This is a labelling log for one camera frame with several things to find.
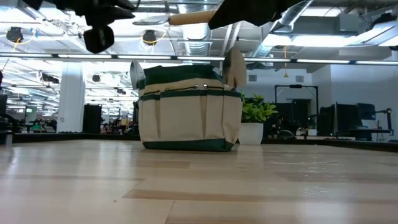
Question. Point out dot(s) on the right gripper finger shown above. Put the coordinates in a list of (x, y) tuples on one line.
[(242, 12)]

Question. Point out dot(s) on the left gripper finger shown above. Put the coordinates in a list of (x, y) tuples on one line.
[(119, 15), (118, 4)]

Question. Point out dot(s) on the cream green gardening bag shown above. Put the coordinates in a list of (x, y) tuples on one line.
[(189, 121)]

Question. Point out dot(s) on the long ceiling light strip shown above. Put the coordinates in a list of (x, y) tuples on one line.
[(84, 56)]

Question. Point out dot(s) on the white pillar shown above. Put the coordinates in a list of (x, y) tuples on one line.
[(71, 99)]

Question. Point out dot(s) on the black cabinet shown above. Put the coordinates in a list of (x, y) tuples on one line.
[(92, 119)]

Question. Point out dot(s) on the green potted plant white pot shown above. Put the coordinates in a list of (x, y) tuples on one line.
[(252, 133)]

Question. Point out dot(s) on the silver ventilation duct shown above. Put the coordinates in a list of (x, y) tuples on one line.
[(195, 40), (289, 15)]

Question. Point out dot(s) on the black gantry frame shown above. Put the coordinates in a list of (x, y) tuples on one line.
[(295, 86)]

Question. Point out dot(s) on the black metal table frame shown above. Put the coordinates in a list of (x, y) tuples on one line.
[(46, 136)]

